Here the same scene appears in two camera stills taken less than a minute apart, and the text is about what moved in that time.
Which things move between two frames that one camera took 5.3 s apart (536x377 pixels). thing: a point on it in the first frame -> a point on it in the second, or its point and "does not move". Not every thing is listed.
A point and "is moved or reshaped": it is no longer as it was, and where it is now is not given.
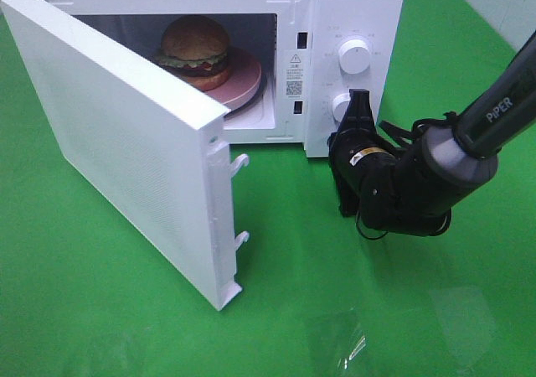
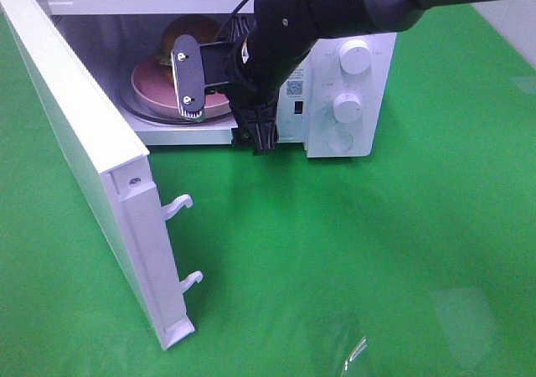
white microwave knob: [339, 105] does not move
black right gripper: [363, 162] -> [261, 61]
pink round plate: [244, 77] is moved or reshaped
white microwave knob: [354, 56] does not move
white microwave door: [144, 141] -> [106, 167]
